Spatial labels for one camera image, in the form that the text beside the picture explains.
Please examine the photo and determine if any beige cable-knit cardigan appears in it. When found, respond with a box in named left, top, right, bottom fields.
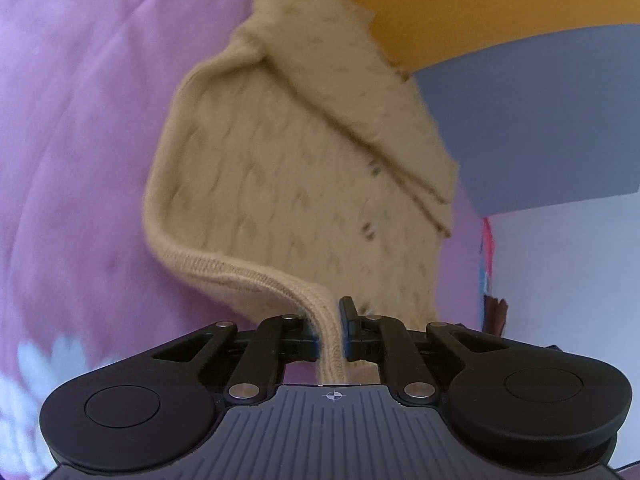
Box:
left=142, top=0, right=458, bottom=384

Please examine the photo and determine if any grey headboard panel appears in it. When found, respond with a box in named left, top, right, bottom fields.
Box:
left=416, top=25, right=639, bottom=217

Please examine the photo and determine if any pink floral bed sheet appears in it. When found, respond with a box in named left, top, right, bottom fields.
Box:
left=0, top=0, right=501, bottom=480

